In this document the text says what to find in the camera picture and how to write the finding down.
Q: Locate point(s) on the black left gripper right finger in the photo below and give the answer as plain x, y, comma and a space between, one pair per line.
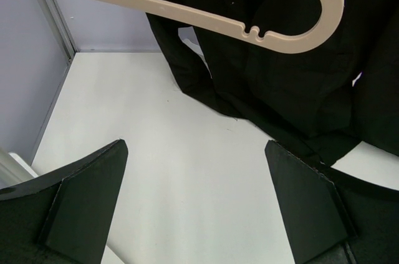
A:
330, 216

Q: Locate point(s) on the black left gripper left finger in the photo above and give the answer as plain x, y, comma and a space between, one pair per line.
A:
64, 216

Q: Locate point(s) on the beige plastic hanger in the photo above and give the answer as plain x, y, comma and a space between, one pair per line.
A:
330, 17

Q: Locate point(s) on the black shirt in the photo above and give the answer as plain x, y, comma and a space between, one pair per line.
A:
319, 104

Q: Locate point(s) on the metal clothes rack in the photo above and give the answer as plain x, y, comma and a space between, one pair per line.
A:
14, 169

